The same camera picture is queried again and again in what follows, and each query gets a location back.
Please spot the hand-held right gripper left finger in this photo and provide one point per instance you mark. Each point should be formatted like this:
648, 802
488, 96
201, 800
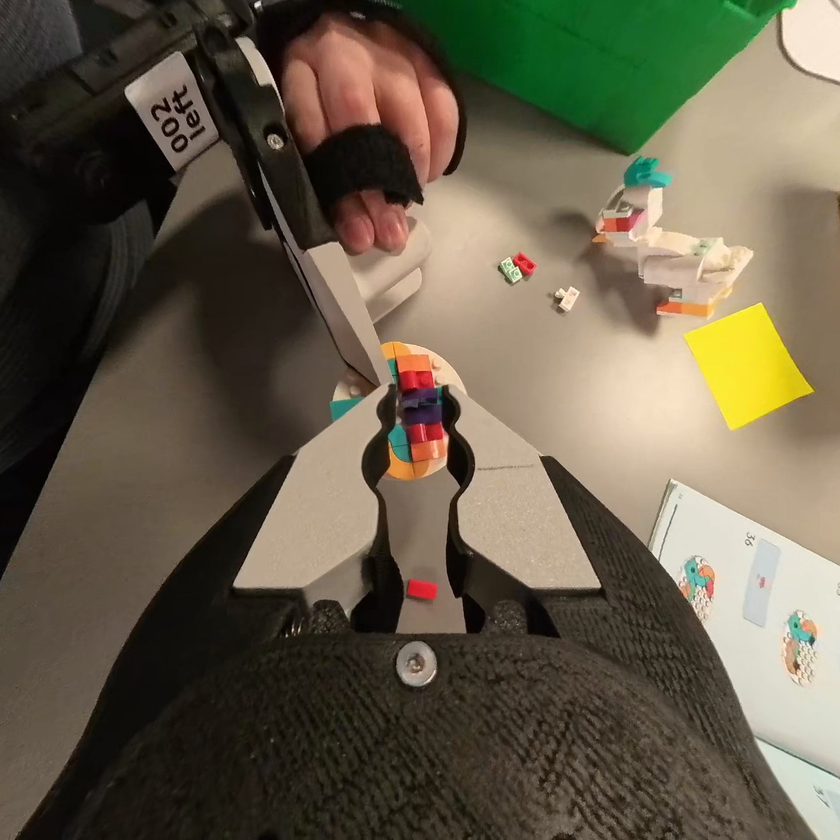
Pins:
308, 518

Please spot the yellow sticky note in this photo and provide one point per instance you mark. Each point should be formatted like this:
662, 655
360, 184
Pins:
748, 364

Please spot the small red lego plate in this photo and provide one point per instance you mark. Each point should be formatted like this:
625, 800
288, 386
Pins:
525, 264

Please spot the red lego piece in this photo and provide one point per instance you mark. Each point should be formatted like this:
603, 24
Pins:
422, 589

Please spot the white lego clip piece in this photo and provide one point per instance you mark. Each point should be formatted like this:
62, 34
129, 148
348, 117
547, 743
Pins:
567, 298

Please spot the stack of green storage bins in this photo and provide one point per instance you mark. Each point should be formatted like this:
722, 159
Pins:
590, 59

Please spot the person's left hand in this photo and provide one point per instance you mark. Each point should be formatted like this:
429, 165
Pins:
367, 98

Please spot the white lego model with coloured bricks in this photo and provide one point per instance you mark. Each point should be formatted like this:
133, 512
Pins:
420, 420

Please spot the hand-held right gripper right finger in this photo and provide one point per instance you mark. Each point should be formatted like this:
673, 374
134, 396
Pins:
525, 518

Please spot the small light green lego plate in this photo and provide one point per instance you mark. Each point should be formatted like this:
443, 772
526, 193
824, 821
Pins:
509, 270

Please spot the lego instruction booklet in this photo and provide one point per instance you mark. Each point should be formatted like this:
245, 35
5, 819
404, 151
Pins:
741, 623

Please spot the white rounded stand base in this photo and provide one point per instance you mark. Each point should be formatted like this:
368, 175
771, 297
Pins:
814, 33

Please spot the white lego bird model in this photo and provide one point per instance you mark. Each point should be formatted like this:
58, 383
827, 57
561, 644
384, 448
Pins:
676, 256

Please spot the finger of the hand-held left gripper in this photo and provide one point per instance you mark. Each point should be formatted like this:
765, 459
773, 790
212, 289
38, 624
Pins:
344, 308
308, 289

